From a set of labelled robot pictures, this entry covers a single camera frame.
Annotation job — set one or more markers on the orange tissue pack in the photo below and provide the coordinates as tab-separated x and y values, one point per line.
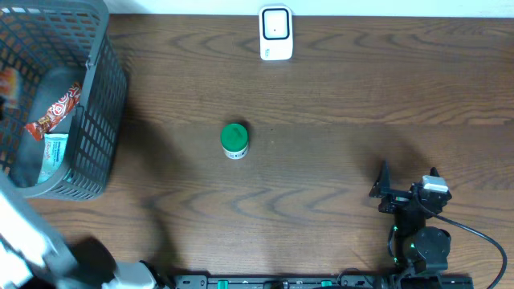
11	87

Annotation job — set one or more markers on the grey plastic mesh basket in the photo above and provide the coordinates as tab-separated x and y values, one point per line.
52	45

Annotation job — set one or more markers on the teal wet wipes pack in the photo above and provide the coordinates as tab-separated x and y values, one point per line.
53	154

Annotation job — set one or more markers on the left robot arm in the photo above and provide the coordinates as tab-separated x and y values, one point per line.
35	255

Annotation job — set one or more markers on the white barcode scanner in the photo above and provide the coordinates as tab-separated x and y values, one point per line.
275	33

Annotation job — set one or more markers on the red chocolate bar wrapper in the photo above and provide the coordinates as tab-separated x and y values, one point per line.
55	113

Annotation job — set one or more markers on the black mounting rail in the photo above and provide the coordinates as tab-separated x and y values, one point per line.
350	281

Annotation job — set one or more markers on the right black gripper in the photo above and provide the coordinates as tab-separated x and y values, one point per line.
383	183

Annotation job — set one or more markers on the green lid jar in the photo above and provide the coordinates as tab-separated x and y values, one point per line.
235	141

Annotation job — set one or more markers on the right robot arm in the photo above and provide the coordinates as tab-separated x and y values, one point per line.
419	251

